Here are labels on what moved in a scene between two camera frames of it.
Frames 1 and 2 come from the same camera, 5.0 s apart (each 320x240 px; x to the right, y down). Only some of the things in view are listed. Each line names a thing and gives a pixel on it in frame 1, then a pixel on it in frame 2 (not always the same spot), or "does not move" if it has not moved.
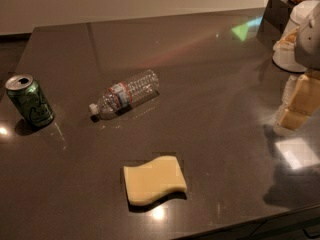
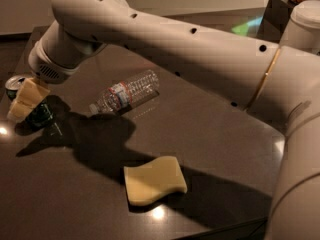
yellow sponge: (153, 180) does not move
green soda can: (30, 100) does not move
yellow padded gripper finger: (300, 101) -> (29, 95)
